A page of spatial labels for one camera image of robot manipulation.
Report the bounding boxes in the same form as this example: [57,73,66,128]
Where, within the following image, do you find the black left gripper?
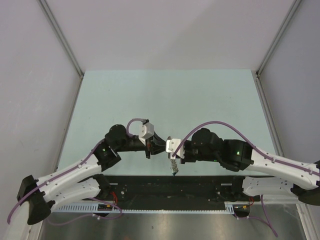
[115,130,167,158]

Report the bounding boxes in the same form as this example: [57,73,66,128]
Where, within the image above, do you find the metal disc keyring holder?
[170,159,179,176]

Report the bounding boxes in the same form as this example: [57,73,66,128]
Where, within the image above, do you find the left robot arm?
[17,121,167,226]

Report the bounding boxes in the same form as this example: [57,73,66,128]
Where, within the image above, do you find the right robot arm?
[173,128,320,206]

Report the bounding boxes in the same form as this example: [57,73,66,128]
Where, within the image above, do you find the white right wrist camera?
[165,136,185,160]

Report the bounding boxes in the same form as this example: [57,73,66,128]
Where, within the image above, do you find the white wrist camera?
[165,136,185,160]
[138,119,155,146]

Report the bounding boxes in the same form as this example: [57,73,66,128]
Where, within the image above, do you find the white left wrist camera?
[138,119,155,146]

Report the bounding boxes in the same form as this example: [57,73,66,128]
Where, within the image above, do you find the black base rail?
[97,175,261,202]

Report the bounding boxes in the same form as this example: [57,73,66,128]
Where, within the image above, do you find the grey slotted cable duct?
[53,201,251,215]

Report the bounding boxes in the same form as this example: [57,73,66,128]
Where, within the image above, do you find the aluminium frame right post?
[256,0,303,76]

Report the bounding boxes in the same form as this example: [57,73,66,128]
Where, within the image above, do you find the aluminium frame post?
[256,0,303,76]
[37,0,84,80]

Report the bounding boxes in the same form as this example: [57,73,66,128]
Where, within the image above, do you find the aluminium frame left post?
[37,0,84,80]

